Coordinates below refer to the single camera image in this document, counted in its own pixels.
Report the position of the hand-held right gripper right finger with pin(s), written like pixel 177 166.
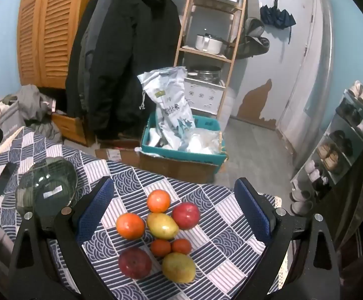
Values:
pixel 253 212

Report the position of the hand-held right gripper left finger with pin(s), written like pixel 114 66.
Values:
pixel 95 206

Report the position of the large orange tomato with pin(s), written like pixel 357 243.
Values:
pixel 158 200
pixel 130 225

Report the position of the clear glass plate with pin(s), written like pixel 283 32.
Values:
pixel 47 181

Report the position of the red apple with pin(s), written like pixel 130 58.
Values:
pixel 186 215
pixel 135 262

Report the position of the yellow green mango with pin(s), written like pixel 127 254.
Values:
pixel 179 267
pixel 162 225

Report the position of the small orange tomato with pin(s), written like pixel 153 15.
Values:
pixel 160 247
pixel 181 246

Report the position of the pile of grey clothes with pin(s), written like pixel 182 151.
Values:
pixel 22 109

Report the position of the grey slippers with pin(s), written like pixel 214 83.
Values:
pixel 301 201

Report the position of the blue white patterned tablecloth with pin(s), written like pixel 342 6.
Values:
pixel 200 200

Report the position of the small labelled cardboard box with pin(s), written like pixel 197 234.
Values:
pixel 114 154

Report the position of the wooden drawer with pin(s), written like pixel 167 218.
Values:
pixel 72 128

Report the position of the clear plastic bag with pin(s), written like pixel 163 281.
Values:
pixel 204 140

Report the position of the brown cardboard box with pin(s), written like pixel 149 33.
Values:
pixel 178 168

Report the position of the teal cardboard box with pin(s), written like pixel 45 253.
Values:
pixel 181 154

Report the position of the grey shoe rack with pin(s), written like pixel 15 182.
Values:
pixel 331 159

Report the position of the group of shoes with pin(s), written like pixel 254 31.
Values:
pixel 334 153

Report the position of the dark cloth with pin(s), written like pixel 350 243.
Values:
pixel 362 200

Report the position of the wooden louvered wardrobe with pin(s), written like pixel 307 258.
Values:
pixel 44 28

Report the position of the white patterned box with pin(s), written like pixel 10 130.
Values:
pixel 204 95

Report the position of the white printed rice bag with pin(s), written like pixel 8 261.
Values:
pixel 169 100

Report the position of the steel pot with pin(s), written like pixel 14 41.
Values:
pixel 204 72

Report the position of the black hooded jacket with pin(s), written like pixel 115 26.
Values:
pixel 125 53

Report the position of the white door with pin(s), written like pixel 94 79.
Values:
pixel 297 56

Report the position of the wooden shelf rack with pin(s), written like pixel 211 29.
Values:
pixel 211 54

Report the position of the grey hanging bag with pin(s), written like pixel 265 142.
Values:
pixel 253 39

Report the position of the white cooking pot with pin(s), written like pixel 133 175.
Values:
pixel 208 43

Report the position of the grey metal panel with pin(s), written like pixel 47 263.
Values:
pixel 325 53

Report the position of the navy folded umbrella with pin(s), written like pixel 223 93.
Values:
pixel 276 15

